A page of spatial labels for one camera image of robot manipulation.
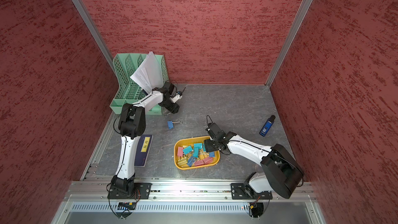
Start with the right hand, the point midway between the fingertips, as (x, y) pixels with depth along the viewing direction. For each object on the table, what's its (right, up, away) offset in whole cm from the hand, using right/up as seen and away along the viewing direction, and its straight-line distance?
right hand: (210, 147), depth 87 cm
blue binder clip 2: (-11, -6, -6) cm, 14 cm away
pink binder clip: (-17, -1, -4) cm, 18 cm away
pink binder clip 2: (-2, -5, -6) cm, 8 cm away
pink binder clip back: (-7, -7, -6) cm, 11 cm away
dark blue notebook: (-39, -1, -2) cm, 39 cm away
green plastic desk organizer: (-64, +34, +33) cm, 80 cm away
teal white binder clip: (-8, +1, 0) cm, 8 cm away
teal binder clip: (-13, 0, -4) cm, 14 cm away
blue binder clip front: (+1, -3, -2) cm, 4 cm away
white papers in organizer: (-39, +45, +10) cm, 60 cm away
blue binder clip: (-25, +11, +10) cm, 30 cm away
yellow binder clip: (-16, -6, -6) cm, 18 cm away
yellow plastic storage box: (-12, -2, -4) cm, 12 cm away
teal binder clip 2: (-8, -2, -3) cm, 9 cm away
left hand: (-27, +21, +18) cm, 38 cm away
